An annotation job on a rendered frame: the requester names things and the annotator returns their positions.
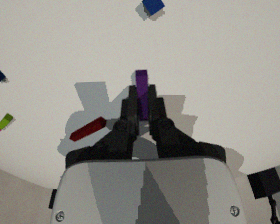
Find small blue cube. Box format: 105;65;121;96
142;0;165;15
0;71;6;82

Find dark red rod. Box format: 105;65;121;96
70;117;107;142

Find lime green rod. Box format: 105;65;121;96
0;113;13;130

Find purple rod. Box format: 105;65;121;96
135;70;148;121

